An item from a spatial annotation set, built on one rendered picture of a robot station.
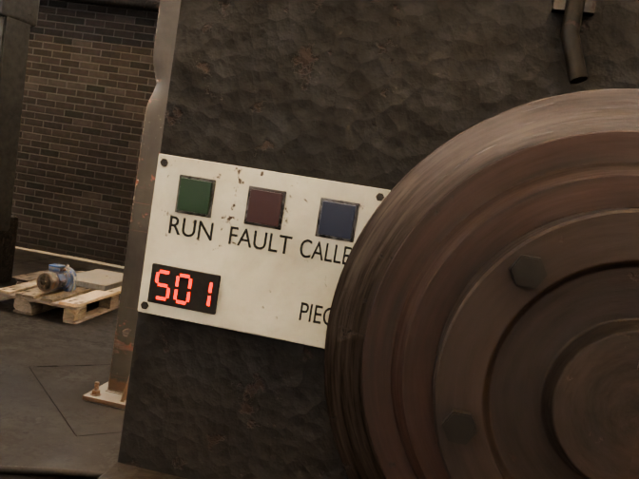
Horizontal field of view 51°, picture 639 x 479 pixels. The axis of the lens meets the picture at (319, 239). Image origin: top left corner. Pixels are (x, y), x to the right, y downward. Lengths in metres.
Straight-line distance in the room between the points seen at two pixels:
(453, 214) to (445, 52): 0.24
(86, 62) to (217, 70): 7.00
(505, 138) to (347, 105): 0.22
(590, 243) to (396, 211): 0.16
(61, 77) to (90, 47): 0.46
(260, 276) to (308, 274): 0.05
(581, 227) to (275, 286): 0.36
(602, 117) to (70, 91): 7.38
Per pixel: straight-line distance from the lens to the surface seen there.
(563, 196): 0.54
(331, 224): 0.71
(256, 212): 0.73
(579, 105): 0.59
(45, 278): 5.17
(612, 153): 0.57
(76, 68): 7.81
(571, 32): 0.73
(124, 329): 3.54
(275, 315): 0.74
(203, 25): 0.80
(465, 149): 0.58
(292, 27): 0.77
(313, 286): 0.73
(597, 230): 0.50
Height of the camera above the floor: 1.24
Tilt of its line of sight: 5 degrees down
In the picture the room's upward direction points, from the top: 9 degrees clockwise
